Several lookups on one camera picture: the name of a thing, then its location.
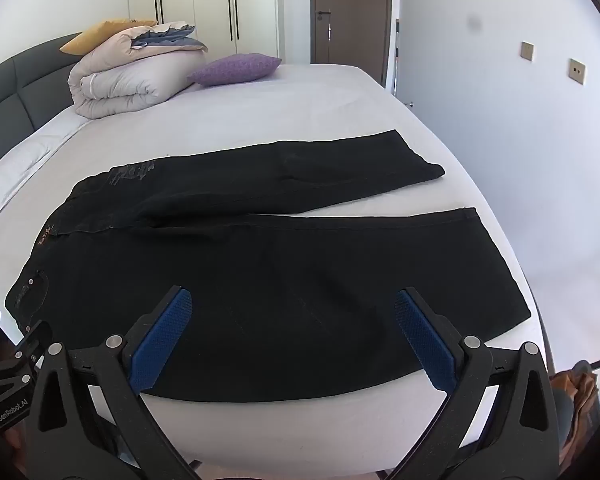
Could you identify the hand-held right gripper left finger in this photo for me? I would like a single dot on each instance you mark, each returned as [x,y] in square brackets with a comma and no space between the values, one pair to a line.
[165,340]

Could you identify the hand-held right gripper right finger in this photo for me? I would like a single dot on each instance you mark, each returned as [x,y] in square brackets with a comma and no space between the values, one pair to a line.
[425,340]

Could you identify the black pants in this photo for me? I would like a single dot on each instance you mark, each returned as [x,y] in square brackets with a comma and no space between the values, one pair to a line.
[290,280]

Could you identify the orange cloth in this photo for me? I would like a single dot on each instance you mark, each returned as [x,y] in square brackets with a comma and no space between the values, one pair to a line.
[582,400]

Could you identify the grey padded headboard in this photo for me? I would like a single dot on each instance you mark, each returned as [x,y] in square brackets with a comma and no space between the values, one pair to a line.
[15,95]

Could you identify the folded beige duvet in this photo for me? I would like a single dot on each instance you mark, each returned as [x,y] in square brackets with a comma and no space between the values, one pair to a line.
[125,80]

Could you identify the white bed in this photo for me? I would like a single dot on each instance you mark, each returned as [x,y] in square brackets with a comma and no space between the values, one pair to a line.
[305,105]

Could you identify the purple pillow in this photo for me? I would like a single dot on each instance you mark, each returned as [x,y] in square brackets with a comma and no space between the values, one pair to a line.
[235,69]

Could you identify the thin pole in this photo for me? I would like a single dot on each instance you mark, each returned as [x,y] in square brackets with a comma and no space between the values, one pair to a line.
[396,55]

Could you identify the folded blue cloth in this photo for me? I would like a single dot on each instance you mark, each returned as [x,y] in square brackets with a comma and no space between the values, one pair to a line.
[170,37]

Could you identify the yellow pillow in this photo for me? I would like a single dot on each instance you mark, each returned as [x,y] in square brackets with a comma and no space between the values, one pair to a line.
[92,35]

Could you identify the brown door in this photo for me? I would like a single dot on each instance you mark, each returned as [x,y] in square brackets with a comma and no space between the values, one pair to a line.
[350,10]

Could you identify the white wardrobe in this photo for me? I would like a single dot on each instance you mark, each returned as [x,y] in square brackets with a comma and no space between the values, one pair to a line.
[205,0]

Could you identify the brown wall socket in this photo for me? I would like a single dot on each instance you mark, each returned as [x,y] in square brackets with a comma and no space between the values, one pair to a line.
[527,51]
[576,71]

